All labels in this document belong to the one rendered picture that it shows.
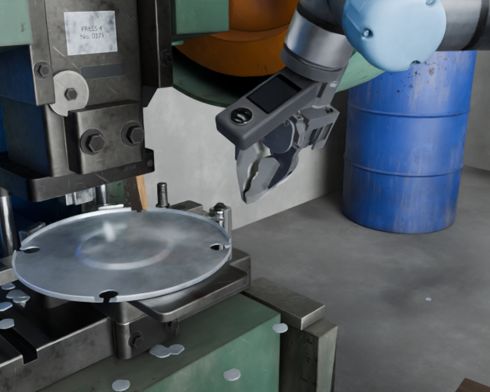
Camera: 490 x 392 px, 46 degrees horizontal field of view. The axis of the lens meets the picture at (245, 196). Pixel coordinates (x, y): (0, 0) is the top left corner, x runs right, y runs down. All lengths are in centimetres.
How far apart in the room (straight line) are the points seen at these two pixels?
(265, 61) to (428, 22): 53
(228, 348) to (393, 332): 132
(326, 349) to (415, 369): 104
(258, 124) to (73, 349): 38
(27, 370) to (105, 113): 33
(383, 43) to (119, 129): 40
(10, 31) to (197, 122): 192
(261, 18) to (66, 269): 55
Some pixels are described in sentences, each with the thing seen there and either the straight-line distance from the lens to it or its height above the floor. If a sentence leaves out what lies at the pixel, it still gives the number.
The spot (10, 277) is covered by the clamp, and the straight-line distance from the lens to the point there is 87.
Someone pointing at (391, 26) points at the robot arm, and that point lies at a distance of 50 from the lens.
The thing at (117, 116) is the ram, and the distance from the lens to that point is 78.
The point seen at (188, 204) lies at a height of 76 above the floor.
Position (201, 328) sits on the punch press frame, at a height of 65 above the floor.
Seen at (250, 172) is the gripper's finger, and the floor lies 90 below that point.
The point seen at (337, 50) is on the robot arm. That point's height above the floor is 106.
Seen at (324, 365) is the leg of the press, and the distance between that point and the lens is 96.
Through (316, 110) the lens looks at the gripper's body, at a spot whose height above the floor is 98.
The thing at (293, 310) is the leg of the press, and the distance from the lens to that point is 93.
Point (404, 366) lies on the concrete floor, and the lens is 197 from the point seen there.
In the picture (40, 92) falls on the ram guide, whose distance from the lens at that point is 71.
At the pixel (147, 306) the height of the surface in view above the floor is 78.
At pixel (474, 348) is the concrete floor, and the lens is 212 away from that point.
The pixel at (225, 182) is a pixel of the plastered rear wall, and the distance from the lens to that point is 275.
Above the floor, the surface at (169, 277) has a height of 78.
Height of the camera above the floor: 112
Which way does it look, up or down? 20 degrees down
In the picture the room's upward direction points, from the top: straight up
